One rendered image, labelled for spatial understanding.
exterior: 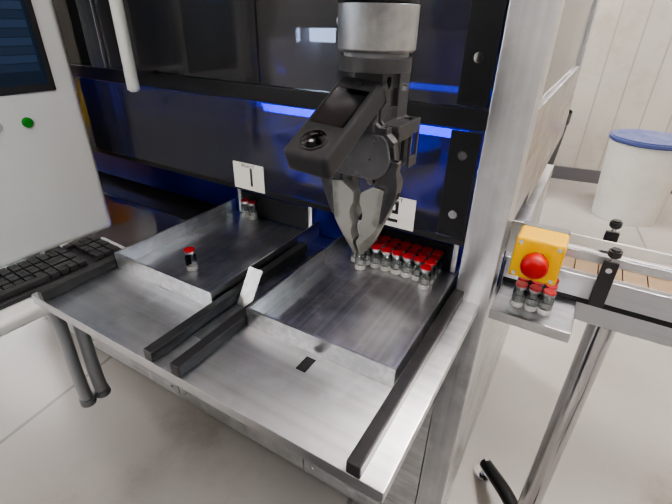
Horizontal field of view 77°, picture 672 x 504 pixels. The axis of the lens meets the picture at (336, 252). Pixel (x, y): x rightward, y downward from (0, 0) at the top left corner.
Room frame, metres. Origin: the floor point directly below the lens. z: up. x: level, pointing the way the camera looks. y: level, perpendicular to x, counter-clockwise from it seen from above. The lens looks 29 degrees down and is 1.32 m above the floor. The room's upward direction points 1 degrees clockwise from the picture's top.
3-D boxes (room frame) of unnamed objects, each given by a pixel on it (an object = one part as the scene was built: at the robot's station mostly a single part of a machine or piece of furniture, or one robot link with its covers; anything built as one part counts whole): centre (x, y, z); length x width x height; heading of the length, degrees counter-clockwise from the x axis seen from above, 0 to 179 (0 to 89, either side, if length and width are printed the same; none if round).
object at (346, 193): (0.46, -0.02, 1.13); 0.06 x 0.03 x 0.09; 150
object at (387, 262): (0.72, -0.11, 0.90); 0.18 x 0.02 x 0.05; 60
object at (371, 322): (0.63, -0.05, 0.90); 0.34 x 0.26 x 0.04; 150
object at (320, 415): (0.65, 0.13, 0.87); 0.70 x 0.48 x 0.02; 60
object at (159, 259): (0.80, 0.24, 0.90); 0.34 x 0.26 x 0.04; 150
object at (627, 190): (3.07, -2.25, 0.31); 0.53 x 0.51 x 0.62; 68
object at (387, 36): (0.45, -0.03, 1.31); 0.08 x 0.08 x 0.05
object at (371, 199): (0.45, -0.05, 1.13); 0.06 x 0.03 x 0.09; 150
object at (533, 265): (0.56, -0.31, 0.99); 0.04 x 0.04 x 0.04; 60
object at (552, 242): (0.60, -0.33, 0.99); 0.08 x 0.07 x 0.07; 150
